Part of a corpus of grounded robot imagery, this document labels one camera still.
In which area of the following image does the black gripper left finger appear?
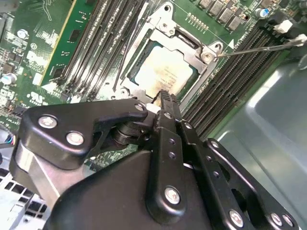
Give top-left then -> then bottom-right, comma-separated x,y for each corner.
18,90 -> 188,225

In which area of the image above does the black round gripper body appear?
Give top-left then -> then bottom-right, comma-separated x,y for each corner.
44,149 -> 225,230

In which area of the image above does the silver CPU green edge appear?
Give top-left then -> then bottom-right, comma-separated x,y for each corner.
127,39 -> 202,101

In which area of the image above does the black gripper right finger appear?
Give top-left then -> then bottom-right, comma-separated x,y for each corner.
171,94 -> 299,230

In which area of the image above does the metal socket cover frame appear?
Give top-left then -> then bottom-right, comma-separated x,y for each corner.
121,28 -> 211,105

